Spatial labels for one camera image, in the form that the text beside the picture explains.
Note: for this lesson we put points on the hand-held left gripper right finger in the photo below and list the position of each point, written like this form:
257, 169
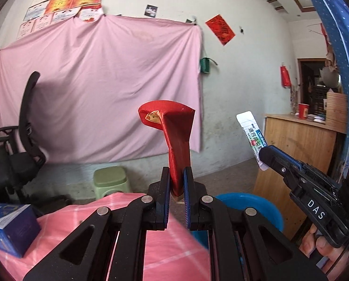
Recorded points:
187, 199

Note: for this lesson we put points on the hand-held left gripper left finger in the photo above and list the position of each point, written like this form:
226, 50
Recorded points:
164, 187

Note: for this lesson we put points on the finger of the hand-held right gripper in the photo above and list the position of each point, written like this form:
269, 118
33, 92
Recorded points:
275, 162
297, 160

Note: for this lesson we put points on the white toothpaste tube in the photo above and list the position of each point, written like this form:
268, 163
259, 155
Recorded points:
252, 131

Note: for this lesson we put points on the blue plastic bucket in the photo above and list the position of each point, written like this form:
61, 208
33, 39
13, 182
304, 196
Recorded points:
259, 207

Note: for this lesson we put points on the red foil packet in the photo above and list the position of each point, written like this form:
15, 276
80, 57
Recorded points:
177, 140

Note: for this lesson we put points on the person's right hand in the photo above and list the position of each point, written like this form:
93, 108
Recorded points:
320, 247

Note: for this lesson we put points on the wooden cabinet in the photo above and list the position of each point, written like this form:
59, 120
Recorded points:
297, 146

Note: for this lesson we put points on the red paper cup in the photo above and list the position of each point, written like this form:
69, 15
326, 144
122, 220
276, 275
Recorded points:
303, 111

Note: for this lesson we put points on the green plastic stool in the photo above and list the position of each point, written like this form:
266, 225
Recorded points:
111, 178

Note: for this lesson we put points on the pink checked tablecloth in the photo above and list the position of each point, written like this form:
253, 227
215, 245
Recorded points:
177, 254

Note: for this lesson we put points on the red hanging ornament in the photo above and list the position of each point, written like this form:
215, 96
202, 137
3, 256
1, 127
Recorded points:
285, 76

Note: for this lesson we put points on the blue dotted curtain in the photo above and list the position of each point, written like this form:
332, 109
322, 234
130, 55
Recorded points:
338, 35

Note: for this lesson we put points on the black office chair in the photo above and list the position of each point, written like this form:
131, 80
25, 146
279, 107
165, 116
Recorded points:
28, 123

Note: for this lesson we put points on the dark blue carton box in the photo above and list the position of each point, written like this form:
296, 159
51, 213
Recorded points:
10, 228

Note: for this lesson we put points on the dark wooden door frame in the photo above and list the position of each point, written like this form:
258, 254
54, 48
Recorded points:
300, 87

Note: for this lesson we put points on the green wall basket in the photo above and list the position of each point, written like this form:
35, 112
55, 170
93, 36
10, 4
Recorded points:
205, 65

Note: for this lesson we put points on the pink wall sheet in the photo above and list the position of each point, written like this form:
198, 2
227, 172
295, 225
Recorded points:
89, 79

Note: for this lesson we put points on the red wall poster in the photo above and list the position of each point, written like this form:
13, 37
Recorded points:
220, 29

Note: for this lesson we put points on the small dark wall photo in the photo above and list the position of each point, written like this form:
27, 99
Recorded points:
191, 20

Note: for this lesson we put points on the black framed wall photo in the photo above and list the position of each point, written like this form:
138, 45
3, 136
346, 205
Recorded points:
151, 10

